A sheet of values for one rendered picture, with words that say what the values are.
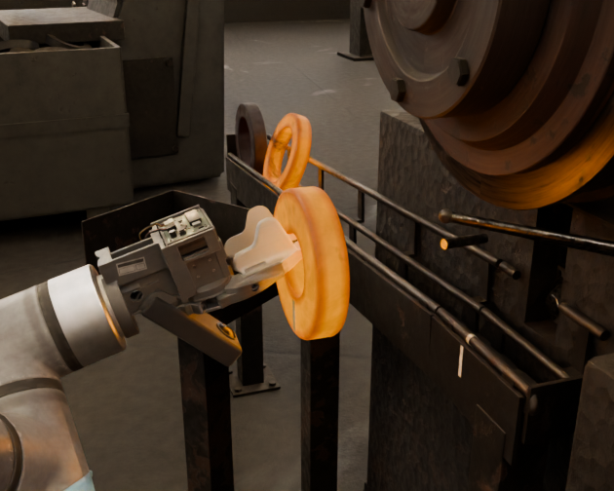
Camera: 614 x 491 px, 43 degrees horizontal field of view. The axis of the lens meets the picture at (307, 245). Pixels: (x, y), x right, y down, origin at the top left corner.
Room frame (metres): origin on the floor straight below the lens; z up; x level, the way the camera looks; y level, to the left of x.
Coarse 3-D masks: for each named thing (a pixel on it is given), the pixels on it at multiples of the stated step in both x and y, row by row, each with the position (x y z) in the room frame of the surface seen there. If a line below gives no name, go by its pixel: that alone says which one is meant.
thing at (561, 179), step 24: (600, 120) 0.62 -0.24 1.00; (432, 144) 0.88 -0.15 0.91; (576, 144) 0.64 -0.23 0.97; (600, 144) 0.61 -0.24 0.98; (456, 168) 0.83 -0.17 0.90; (552, 168) 0.67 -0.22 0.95; (576, 168) 0.64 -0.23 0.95; (600, 168) 0.61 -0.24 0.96; (480, 192) 0.78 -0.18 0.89; (504, 192) 0.74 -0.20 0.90; (528, 192) 0.70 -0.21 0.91; (552, 192) 0.66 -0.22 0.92; (576, 192) 0.64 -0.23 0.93
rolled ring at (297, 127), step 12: (288, 120) 1.65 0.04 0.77; (300, 120) 1.61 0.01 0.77; (276, 132) 1.69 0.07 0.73; (288, 132) 1.68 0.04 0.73; (300, 132) 1.57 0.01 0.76; (276, 144) 1.69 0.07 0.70; (300, 144) 1.56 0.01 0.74; (276, 156) 1.69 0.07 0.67; (300, 156) 1.55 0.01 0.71; (264, 168) 1.68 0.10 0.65; (276, 168) 1.67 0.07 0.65; (288, 168) 1.55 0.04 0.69; (300, 168) 1.54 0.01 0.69; (276, 180) 1.59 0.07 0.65; (288, 180) 1.54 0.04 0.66
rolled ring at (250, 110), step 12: (240, 108) 1.84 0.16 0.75; (252, 108) 1.79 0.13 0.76; (240, 120) 1.85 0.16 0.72; (252, 120) 1.75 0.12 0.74; (240, 132) 1.87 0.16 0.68; (252, 132) 1.73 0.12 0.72; (264, 132) 1.74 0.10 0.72; (240, 144) 1.87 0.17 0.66; (252, 144) 1.73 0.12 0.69; (264, 144) 1.73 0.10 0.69; (240, 156) 1.85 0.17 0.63; (252, 156) 1.74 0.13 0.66; (264, 156) 1.73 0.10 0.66; (252, 168) 1.74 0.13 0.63
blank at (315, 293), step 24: (288, 192) 0.74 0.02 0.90; (312, 192) 0.73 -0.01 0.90; (288, 216) 0.74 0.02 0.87; (312, 216) 0.69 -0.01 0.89; (336, 216) 0.70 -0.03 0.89; (312, 240) 0.68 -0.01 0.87; (336, 240) 0.68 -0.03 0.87; (312, 264) 0.67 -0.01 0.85; (336, 264) 0.67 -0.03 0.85; (288, 288) 0.74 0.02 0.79; (312, 288) 0.67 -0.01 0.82; (336, 288) 0.66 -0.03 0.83; (288, 312) 0.74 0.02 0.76; (312, 312) 0.67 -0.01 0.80; (336, 312) 0.66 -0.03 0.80; (312, 336) 0.68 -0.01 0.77
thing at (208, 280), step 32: (160, 224) 0.71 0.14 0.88; (192, 224) 0.69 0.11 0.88; (96, 256) 0.67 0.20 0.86; (128, 256) 0.66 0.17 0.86; (160, 256) 0.67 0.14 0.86; (192, 256) 0.66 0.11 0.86; (224, 256) 0.68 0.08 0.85; (128, 288) 0.66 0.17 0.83; (160, 288) 0.67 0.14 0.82; (192, 288) 0.66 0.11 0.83; (128, 320) 0.64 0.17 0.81
